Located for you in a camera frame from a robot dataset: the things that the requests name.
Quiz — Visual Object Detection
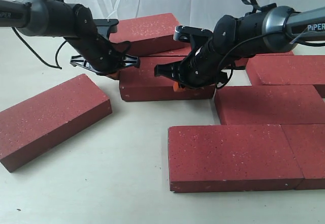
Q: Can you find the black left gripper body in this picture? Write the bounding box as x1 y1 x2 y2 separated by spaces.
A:
64 4 141 76

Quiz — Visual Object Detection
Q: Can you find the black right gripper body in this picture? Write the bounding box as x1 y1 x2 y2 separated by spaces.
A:
154 15 240 88

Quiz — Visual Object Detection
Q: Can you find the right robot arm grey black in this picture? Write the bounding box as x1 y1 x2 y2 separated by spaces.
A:
154 5 324 89

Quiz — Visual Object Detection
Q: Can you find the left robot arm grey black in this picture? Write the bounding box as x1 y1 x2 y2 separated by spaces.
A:
1 0 140 80

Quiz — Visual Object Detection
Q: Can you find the red brick under tilted one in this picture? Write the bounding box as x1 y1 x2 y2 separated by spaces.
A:
148 47 191 57

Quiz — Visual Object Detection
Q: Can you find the red brick far right edge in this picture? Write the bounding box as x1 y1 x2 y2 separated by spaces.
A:
246 55 324 98

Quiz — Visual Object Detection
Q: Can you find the red brick edge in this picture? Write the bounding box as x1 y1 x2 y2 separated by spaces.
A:
246 55 324 98
281 124 324 190

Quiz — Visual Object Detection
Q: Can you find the large red brick front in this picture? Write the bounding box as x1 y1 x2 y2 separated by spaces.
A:
168 124 304 193

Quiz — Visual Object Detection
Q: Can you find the red brick front right edge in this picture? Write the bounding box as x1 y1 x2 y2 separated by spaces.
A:
281 124 324 190

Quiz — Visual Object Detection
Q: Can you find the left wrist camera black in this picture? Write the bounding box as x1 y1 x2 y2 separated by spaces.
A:
94 19 119 40

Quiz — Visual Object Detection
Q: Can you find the right wrist camera grey black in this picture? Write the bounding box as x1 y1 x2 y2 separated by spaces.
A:
173 25 213 52

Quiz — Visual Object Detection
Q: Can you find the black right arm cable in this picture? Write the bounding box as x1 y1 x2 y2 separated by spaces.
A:
215 0 280 89

